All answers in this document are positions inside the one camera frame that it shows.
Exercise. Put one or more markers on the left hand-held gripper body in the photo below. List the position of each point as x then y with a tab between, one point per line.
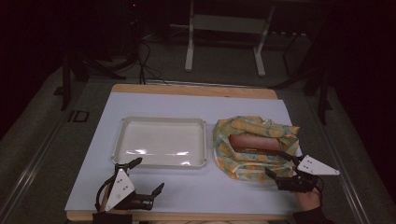
122	186

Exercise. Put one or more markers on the black floor socket box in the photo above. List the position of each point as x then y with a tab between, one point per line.
78	116

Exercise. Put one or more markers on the brown sausage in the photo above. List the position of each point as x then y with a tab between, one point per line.
255	143

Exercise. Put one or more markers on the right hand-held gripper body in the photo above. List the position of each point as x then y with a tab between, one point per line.
306	174

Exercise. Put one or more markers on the white plastic tray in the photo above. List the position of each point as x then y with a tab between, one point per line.
162	141

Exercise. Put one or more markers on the yellow patterned cloth bag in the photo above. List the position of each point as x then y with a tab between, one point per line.
249	166

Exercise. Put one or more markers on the dark metal stand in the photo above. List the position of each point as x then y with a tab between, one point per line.
320	81

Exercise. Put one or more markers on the white table sheet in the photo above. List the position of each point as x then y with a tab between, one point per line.
186	105

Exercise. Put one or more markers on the white metal stand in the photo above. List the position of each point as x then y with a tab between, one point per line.
227	23

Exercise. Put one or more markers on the person's right hand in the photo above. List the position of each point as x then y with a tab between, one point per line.
308	199

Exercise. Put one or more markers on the person's left hand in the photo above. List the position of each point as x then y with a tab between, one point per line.
105	199

